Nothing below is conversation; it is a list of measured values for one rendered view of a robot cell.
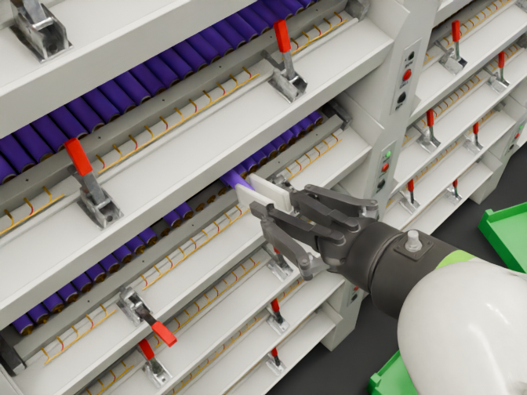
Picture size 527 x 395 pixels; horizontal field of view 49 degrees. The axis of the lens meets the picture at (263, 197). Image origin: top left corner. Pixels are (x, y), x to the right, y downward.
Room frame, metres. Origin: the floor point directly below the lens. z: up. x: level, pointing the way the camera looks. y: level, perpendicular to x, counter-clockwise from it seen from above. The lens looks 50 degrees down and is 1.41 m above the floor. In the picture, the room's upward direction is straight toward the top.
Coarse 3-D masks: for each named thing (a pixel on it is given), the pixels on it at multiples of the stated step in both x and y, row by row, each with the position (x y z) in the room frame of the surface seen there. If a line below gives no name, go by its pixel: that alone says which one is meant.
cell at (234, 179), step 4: (228, 172) 0.52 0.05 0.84; (232, 172) 0.52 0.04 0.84; (236, 172) 0.52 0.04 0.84; (220, 176) 0.52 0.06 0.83; (224, 176) 0.51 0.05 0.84; (228, 176) 0.51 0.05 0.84; (232, 176) 0.51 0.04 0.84; (236, 176) 0.51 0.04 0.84; (240, 176) 0.51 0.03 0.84; (228, 180) 0.51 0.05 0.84; (232, 180) 0.51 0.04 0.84; (236, 180) 0.51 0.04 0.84; (240, 180) 0.51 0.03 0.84; (244, 180) 0.51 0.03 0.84; (232, 184) 0.50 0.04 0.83; (244, 184) 0.50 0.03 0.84; (248, 184) 0.50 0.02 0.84; (252, 188) 0.50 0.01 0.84
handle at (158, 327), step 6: (138, 306) 0.35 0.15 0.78; (138, 312) 0.35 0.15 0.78; (144, 312) 0.34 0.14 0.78; (144, 318) 0.34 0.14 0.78; (150, 318) 0.34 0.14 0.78; (150, 324) 0.33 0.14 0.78; (156, 324) 0.33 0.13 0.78; (162, 324) 0.33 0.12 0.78; (156, 330) 0.32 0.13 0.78; (162, 330) 0.32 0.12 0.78; (168, 330) 0.32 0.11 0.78; (162, 336) 0.31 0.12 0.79; (168, 336) 0.31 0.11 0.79; (174, 336) 0.31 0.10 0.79; (168, 342) 0.30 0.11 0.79; (174, 342) 0.30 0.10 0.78
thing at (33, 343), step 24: (336, 120) 0.67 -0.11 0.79; (312, 144) 0.62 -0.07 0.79; (264, 168) 0.57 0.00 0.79; (216, 216) 0.49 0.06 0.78; (240, 216) 0.50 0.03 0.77; (168, 240) 0.44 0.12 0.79; (192, 240) 0.45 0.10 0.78; (144, 264) 0.41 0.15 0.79; (96, 288) 0.37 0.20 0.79; (144, 288) 0.38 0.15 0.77; (72, 312) 0.34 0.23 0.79; (48, 336) 0.31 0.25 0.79; (24, 360) 0.28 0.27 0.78; (48, 360) 0.29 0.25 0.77
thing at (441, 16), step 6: (444, 0) 0.75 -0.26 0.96; (450, 0) 0.75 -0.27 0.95; (456, 0) 0.76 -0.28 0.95; (462, 0) 0.78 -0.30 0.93; (468, 0) 0.80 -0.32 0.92; (438, 6) 0.72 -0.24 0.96; (444, 6) 0.73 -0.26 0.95; (450, 6) 0.75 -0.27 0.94; (456, 6) 0.78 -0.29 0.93; (462, 6) 0.80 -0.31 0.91; (438, 12) 0.73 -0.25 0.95; (444, 12) 0.75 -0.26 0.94; (450, 12) 0.77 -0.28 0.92; (438, 18) 0.74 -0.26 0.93; (444, 18) 0.76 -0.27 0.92
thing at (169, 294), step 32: (352, 128) 0.68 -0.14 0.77; (320, 160) 0.62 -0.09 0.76; (352, 160) 0.62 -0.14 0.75; (160, 224) 0.48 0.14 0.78; (224, 224) 0.49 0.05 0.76; (256, 224) 0.50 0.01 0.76; (192, 256) 0.44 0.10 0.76; (224, 256) 0.44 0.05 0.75; (160, 288) 0.39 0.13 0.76; (192, 288) 0.39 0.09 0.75; (32, 320) 0.34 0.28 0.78; (96, 320) 0.34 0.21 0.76; (128, 320) 0.35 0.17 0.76; (160, 320) 0.36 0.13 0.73; (0, 352) 0.28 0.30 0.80; (64, 352) 0.30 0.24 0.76; (96, 352) 0.30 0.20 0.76; (32, 384) 0.26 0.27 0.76; (64, 384) 0.26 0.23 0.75
